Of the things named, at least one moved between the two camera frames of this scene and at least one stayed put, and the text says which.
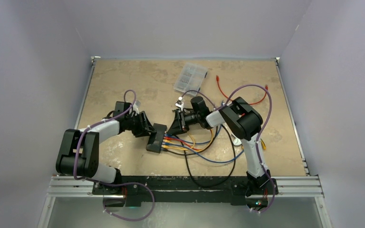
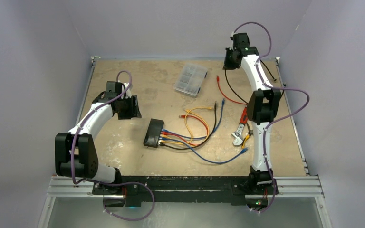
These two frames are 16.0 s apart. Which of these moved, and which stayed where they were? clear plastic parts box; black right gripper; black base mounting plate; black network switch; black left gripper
Moved: black network switch; black right gripper; black left gripper
Stayed: clear plastic parts box; black base mounting plate
